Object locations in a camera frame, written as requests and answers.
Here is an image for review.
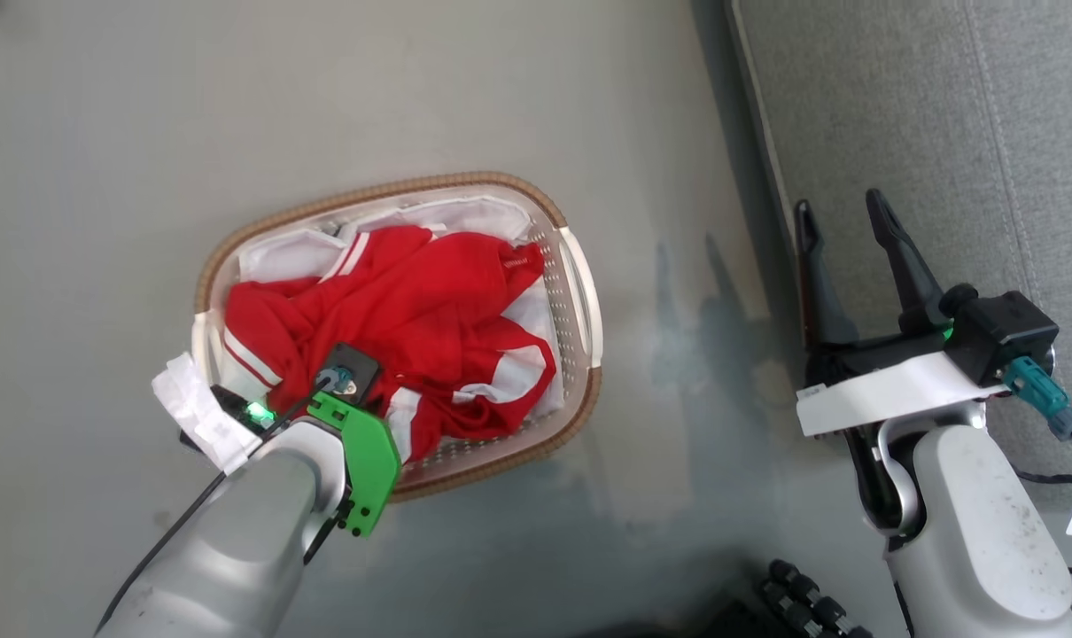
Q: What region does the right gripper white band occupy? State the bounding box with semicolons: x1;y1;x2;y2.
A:
794;188;1008;438

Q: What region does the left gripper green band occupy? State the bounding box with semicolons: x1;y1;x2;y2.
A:
179;385;403;539

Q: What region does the red garment with white stripes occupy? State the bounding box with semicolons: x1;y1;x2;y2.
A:
223;225;558;463

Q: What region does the white plastic basket brown rim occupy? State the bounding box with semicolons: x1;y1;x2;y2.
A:
190;171;604;502

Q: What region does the grey fabric sofa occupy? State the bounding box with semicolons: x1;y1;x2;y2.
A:
726;0;1072;568

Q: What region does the white crumpled tape strip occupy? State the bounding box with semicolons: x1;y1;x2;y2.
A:
151;353;263;476

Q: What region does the teal plug camera cable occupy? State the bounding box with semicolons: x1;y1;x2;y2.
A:
1004;357;1072;488

